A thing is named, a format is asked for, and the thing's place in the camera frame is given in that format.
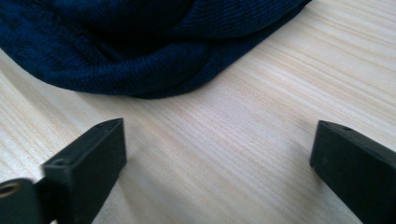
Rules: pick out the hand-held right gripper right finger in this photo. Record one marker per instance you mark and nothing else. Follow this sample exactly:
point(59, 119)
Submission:
point(358, 168)

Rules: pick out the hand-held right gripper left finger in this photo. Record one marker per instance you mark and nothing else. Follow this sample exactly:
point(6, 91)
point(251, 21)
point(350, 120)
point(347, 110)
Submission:
point(87, 168)

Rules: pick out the dark blue knitted cloth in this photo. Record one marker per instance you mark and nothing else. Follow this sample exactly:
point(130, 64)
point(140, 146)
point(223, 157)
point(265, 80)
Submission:
point(130, 49)

